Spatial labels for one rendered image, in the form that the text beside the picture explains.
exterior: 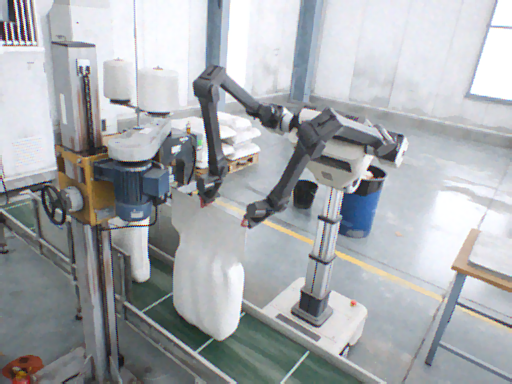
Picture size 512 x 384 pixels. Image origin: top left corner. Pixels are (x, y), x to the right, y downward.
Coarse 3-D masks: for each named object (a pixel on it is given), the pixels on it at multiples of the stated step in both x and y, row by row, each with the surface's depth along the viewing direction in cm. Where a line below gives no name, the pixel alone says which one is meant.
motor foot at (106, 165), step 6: (96, 162) 159; (102, 162) 161; (108, 162) 163; (96, 168) 159; (102, 168) 161; (108, 168) 158; (96, 174) 160; (102, 174) 163; (108, 174) 161; (96, 180) 161; (108, 180) 160
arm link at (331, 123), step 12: (312, 120) 126; (324, 120) 124; (336, 120) 122; (348, 120) 130; (300, 132) 128; (312, 132) 125; (324, 132) 123; (336, 132) 125; (348, 132) 131; (360, 132) 135; (372, 132) 141; (312, 144) 124; (372, 144) 146; (384, 144) 145
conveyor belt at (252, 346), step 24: (24, 216) 295; (144, 288) 231; (168, 288) 233; (144, 312) 213; (168, 312) 215; (240, 312) 220; (192, 336) 201; (240, 336) 204; (264, 336) 205; (216, 360) 188; (240, 360) 189; (264, 360) 191; (288, 360) 192; (312, 360) 193
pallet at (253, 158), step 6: (246, 156) 542; (252, 156) 551; (258, 156) 563; (174, 162) 500; (228, 162) 513; (234, 162) 518; (246, 162) 556; (252, 162) 556; (198, 168) 488; (204, 168) 485; (228, 168) 514; (234, 168) 522; (240, 168) 535; (198, 174) 475; (204, 174) 473
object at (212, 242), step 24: (192, 216) 194; (216, 216) 183; (192, 240) 196; (216, 240) 187; (240, 240) 176; (192, 264) 192; (216, 264) 184; (240, 264) 188; (192, 288) 196; (216, 288) 186; (240, 288) 192; (192, 312) 203; (216, 312) 191; (216, 336) 198
